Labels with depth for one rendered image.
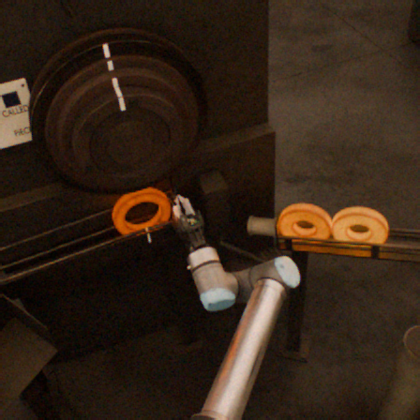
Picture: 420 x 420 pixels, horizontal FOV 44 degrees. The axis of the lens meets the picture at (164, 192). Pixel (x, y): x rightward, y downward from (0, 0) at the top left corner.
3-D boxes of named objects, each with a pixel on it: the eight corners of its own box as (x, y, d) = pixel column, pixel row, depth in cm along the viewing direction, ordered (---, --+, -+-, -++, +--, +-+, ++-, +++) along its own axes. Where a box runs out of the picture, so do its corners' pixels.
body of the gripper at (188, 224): (199, 207, 157) (213, 242, 151) (198, 219, 164) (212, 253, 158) (174, 214, 156) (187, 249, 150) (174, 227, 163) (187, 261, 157)
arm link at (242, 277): (275, 296, 155) (247, 298, 147) (246, 305, 162) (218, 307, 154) (266, 265, 158) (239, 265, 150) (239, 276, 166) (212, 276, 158)
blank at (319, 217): (277, 201, 157) (276, 208, 155) (332, 203, 151) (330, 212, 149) (282, 235, 167) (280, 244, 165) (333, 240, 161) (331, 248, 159)
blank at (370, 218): (331, 203, 151) (329, 212, 149) (389, 207, 145) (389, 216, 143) (332, 240, 161) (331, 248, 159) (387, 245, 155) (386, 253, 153)
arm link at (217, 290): (223, 312, 153) (198, 314, 146) (208, 274, 159) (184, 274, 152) (244, 298, 147) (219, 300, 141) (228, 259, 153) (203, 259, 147)
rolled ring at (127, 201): (167, 186, 158) (164, 179, 160) (109, 204, 155) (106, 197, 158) (174, 227, 170) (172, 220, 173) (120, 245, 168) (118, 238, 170)
